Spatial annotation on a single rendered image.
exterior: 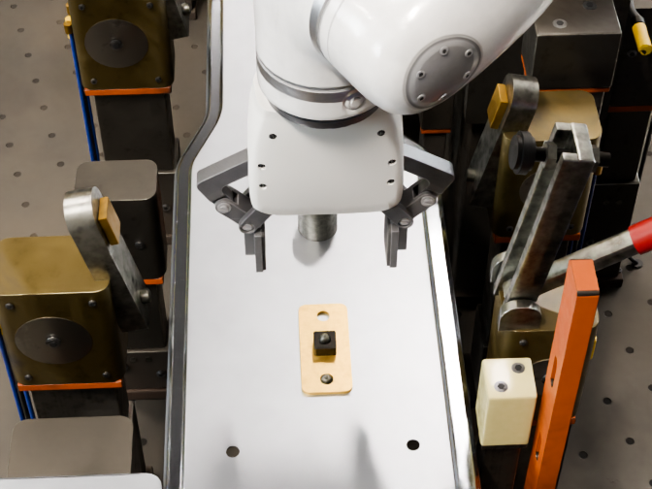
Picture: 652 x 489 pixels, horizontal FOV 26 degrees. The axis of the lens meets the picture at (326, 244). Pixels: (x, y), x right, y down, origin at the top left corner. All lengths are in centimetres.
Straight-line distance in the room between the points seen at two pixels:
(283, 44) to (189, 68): 95
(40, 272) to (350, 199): 28
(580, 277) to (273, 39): 24
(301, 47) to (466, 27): 11
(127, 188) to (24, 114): 53
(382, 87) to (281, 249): 42
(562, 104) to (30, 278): 45
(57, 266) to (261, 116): 28
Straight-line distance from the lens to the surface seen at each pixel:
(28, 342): 112
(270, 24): 81
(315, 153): 88
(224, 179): 93
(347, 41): 75
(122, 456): 106
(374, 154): 89
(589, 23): 118
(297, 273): 113
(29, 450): 107
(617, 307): 152
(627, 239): 101
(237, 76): 129
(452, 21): 73
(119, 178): 122
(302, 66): 81
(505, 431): 101
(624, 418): 144
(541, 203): 99
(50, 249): 110
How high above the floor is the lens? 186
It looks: 49 degrees down
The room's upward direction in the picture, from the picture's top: straight up
